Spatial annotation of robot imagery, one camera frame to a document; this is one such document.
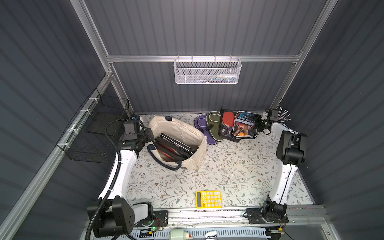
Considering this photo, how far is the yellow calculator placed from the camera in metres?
0.78

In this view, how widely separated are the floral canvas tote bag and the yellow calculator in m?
0.15

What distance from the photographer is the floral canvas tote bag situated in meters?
0.76
